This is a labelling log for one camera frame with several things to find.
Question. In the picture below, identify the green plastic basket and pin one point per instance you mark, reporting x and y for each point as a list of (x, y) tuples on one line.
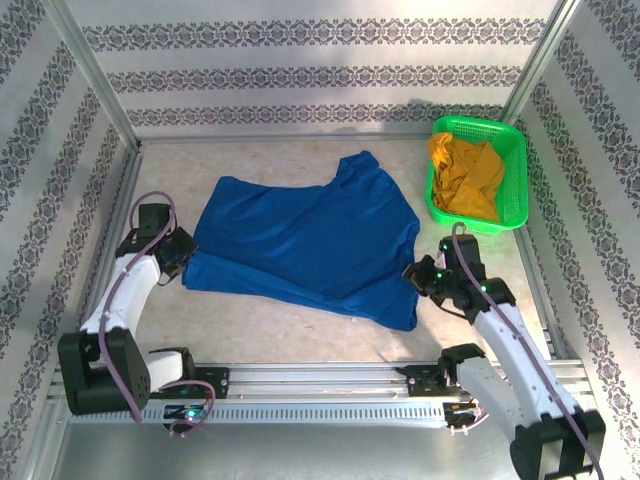
[(515, 165)]

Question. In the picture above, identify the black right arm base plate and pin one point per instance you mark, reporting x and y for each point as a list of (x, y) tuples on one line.
[(420, 382)]

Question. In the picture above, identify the long aluminium mounting rail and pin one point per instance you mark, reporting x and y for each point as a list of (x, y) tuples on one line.
[(320, 380)]

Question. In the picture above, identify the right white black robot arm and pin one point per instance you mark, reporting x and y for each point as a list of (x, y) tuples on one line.
[(510, 345)]

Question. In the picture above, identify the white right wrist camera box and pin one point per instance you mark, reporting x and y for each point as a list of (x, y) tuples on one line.
[(443, 255)]

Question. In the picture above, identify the yellow cloth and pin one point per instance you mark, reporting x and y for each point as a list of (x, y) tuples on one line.
[(470, 185)]

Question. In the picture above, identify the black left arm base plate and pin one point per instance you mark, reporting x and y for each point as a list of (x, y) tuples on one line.
[(220, 382)]

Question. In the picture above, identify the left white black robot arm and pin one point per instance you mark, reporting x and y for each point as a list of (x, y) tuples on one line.
[(130, 285)]

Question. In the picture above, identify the aluminium back rail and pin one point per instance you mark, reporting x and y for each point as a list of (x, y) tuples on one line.
[(280, 137)]

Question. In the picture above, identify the blue t-shirt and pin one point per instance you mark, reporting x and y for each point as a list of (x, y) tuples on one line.
[(310, 235)]

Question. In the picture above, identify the slanted aluminium frame post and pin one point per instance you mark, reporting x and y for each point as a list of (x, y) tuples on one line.
[(540, 55), (90, 70)]

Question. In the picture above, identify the grey sheet metal panel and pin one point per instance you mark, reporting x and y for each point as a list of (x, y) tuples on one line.
[(320, 450)]

